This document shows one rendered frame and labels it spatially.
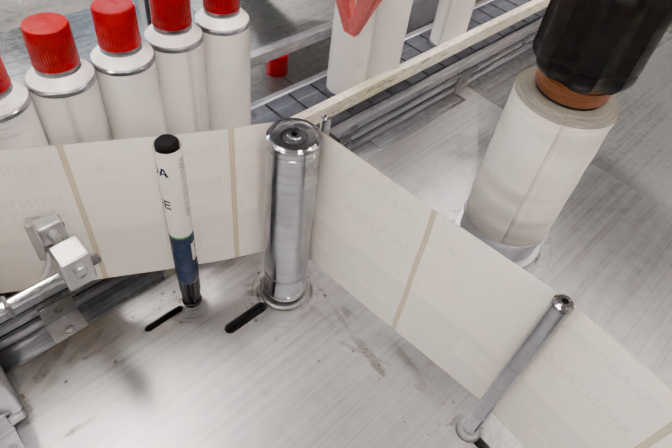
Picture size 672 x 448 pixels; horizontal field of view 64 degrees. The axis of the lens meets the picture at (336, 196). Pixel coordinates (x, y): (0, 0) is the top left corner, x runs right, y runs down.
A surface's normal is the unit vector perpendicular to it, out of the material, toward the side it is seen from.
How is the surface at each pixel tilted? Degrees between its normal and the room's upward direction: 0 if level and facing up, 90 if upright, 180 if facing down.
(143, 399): 0
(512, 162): 92
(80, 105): 90
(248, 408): 0
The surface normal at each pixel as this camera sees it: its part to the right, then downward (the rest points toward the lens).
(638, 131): 0.11, -0.69
